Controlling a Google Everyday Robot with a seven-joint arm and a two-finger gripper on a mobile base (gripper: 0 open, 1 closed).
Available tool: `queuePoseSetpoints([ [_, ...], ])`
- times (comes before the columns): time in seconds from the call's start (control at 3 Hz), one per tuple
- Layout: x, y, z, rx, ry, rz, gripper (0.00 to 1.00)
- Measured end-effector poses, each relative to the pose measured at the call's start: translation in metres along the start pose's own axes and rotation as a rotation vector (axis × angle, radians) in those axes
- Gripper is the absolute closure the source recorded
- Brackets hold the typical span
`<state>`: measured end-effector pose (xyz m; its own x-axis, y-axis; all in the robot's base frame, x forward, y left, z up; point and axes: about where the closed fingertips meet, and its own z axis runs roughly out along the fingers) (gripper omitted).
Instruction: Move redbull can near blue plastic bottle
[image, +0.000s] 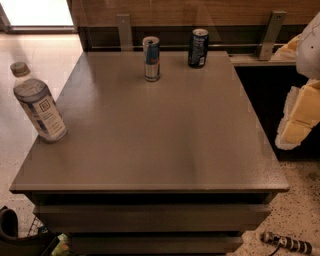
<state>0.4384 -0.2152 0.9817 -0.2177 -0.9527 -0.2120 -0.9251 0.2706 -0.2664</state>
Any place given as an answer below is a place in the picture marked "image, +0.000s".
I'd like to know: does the grey drawer cabinet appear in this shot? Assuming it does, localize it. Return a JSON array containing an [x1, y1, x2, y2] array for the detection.
[[11, 52, 289, 255]]

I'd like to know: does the dark blue soda can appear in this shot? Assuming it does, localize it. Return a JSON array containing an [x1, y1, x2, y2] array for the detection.
[[188, 28, 209, 68]]

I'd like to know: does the metal bracket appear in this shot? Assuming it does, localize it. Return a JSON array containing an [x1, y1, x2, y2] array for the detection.
[[116, 14, 133, 52], [257, 10, 287, 61]]

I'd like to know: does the right metal bracket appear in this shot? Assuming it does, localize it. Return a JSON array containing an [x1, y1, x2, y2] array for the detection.
[[257, 10, 287, 61]]

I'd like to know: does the black white striped tool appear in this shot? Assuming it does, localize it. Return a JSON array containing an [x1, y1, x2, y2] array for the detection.
[[260, 231, 320, 256]]

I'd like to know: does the blue label plastic water bottle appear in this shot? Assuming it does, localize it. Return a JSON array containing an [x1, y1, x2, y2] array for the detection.
[[10, 62, 67, 143]]

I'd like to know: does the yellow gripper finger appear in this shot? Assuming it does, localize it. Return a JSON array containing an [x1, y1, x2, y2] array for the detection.
[[274, 35, 301, 60], [275, 79, 320, 150]]

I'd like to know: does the left metal bracket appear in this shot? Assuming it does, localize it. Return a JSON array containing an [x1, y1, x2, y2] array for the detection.
[[116, 14, 133, 52]]

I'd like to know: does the black bag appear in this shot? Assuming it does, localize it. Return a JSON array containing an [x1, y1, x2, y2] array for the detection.
[[0, 206, 59, 256]]

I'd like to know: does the green package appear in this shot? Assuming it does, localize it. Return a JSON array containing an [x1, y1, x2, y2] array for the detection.
[[50, 234, 75, 256]]

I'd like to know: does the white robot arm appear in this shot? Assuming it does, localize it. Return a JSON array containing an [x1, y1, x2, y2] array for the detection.
[[275, 13, 320, 150]]

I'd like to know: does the redbull can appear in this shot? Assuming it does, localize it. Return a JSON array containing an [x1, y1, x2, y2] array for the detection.
[[142, 36, 160, 82]]

